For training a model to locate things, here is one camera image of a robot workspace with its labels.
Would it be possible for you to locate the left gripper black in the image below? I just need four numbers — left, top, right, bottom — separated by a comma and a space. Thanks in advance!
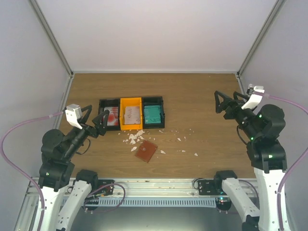
63, 104, 109, 159

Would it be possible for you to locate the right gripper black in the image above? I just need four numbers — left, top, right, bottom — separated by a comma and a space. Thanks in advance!
214, 90, 260, 140

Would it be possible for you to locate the green credit card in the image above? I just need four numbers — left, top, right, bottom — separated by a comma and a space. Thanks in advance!
143, 105, 161, 124

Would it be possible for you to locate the brown leather card holder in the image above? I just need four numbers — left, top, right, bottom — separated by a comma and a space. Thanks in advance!
135, 141, 158, 163

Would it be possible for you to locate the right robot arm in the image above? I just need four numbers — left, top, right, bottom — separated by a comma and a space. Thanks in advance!
213, 90, 291, 231

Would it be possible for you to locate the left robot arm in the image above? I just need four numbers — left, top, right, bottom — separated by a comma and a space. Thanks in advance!
35, 104, 110, 231

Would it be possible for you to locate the red white cards stack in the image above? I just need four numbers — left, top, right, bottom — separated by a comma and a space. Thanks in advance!
104, 107, 118, 126

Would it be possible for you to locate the white pink cards stack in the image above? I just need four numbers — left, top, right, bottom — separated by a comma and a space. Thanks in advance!
124, 106, 141, 125

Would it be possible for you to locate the black bin left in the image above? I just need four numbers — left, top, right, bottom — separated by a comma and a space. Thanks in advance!
98, 98, 121, 131

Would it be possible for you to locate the black bin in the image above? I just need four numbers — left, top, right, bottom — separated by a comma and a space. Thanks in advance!
141, 96, 165, 129
98, 98, 121, 131

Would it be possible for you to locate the orange bin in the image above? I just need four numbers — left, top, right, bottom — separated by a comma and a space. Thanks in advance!
119, 97, 142, 131

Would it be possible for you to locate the white paper scrap pile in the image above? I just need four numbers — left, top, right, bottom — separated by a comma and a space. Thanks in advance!
122, 129, 145, 144

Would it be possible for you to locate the black bin right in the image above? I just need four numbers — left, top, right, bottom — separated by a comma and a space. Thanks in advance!
141, 96, 165, 129

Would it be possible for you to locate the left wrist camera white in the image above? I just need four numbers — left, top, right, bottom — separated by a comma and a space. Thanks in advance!
65, 104, 82, 129

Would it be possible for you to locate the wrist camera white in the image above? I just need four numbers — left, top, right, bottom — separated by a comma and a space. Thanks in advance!
241, 84, 265, 110
65, 104, 82, 129

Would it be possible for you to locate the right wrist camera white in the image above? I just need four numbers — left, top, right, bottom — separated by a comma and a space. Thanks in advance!
241, 84, 265, 110

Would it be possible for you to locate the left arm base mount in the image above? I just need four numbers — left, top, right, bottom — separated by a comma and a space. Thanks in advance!
96, 179, 115, 196

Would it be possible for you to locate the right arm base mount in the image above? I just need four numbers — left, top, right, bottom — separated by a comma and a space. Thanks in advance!
194, 178, 217, 196

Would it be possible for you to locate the aluminium rail frame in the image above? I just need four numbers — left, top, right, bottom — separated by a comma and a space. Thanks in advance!
13, 177, 289, 231

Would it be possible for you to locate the grey slotted cable duct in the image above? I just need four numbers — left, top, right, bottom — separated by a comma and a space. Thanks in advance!
86, 197, 216, 208

